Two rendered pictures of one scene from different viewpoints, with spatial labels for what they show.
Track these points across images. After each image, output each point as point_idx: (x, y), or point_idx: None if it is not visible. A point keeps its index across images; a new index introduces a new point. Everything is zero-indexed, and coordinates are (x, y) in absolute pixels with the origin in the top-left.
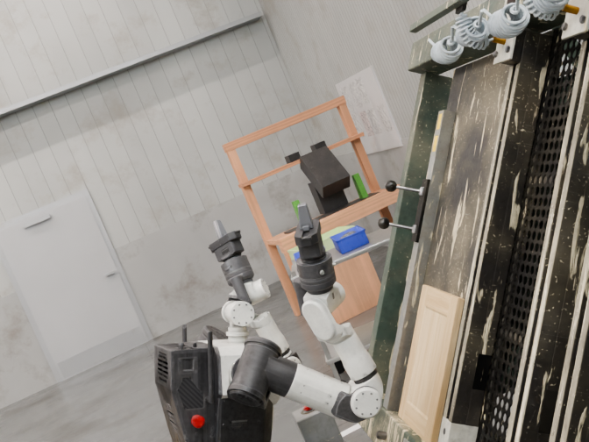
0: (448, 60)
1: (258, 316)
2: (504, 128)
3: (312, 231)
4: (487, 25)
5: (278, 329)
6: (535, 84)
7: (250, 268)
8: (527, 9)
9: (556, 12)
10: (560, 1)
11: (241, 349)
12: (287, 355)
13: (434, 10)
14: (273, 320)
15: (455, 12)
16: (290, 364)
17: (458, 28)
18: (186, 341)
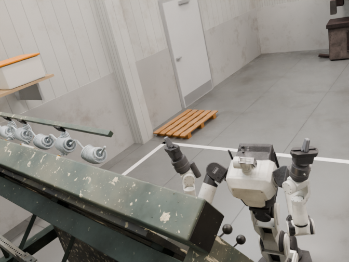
0: (95, 157)
1: (303, 198)
2: None
3: (166, 147)
4: (52, 138)
5: (294, 212)
6: None
7: (291, 173)
8: (32, 142)
9: (25, 142)
10: (21, 136)
11: (230, 167)
12: (292, 223)
13: (78, 125)
14: (293, 205)
15: (65, 129)
16: (204, 179)
17: (69, 136)
18: (274, 157)
